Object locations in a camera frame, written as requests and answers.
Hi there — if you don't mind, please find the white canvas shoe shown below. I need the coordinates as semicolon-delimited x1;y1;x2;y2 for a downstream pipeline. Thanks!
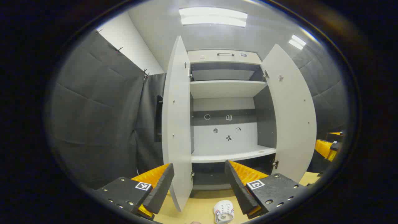
213;200;234;224

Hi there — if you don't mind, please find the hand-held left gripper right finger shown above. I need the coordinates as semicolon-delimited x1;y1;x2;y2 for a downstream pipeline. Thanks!
224;160;310;220

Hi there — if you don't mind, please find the grey cabinet drawer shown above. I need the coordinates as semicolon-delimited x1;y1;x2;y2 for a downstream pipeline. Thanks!
187;49;262;65

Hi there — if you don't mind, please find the black backdrop cloth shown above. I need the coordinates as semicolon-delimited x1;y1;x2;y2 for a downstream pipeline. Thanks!
292;40;349;140
46;30;167;190

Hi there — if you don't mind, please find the large ceiling light panel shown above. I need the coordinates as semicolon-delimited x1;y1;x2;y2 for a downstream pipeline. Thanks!
179;7;248;28

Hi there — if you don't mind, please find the grey cabinet door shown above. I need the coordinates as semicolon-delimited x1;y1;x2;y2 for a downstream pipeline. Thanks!
261;44;317;183
162;35;194;212

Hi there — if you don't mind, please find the black door handle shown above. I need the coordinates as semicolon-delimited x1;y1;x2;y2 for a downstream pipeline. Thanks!
154;95;163;142

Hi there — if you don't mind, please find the small ceiling light panel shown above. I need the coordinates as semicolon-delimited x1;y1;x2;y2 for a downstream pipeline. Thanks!
288;34;307;50

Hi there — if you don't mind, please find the grey shoe cabinet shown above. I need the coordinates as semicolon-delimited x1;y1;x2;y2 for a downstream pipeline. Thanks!
187;49;277;191

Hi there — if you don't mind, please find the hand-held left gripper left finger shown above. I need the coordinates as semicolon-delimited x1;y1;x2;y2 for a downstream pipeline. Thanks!
90;163;175;221

